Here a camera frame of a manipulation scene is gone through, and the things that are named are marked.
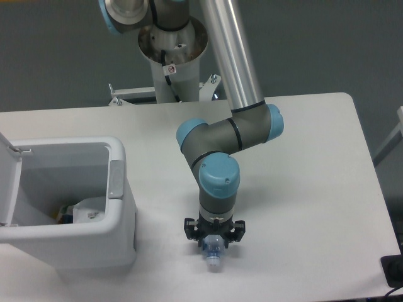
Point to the black device at table edge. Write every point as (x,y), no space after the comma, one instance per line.
(392,268)

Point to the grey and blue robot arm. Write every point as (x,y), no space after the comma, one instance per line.
(209,148)

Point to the crumpled wrapper in can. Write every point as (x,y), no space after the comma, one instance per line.
(64,215)

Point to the white metal base bracket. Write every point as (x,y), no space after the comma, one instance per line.
(211,90)

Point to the clear crushed plastic bottle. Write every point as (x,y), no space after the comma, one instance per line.
(213,251)

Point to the white frame leg at right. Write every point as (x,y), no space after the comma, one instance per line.
(390,142)

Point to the white trash can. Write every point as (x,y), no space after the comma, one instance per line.
(67,201)

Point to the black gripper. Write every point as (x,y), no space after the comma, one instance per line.
(230,231)

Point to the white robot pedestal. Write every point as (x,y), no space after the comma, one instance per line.
(174,58)

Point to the white paper packet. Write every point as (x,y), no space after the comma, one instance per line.
(89,210)

